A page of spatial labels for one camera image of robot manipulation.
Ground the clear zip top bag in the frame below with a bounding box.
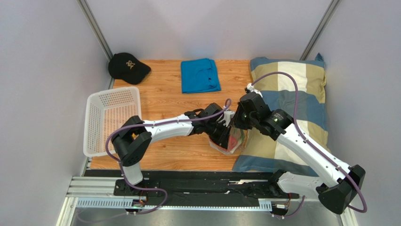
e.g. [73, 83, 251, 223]
[208, 125, 246, 155]

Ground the folded blue shirt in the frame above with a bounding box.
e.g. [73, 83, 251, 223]
[180, 58, 221, 94]

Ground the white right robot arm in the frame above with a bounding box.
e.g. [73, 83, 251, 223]
[233, 92, 367, 215]

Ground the white plastic basket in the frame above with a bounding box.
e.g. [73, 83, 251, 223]
[83, 86, 142, 157]

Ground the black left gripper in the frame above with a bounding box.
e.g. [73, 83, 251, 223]
[204, 121, 232, 151]

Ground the black baseball cap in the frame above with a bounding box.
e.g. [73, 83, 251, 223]
[108, 53, 151, 85]

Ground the striped blue beige pillow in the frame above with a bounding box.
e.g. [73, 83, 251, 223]
[232, 52, 331, 176]

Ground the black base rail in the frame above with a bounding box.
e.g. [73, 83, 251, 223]
[67, 169, 301, 212]

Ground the red fake apple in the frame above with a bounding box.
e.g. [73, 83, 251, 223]
[227, 136, 240, 152]

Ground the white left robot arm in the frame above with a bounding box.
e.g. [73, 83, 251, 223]
[105, 103, 235, 186]

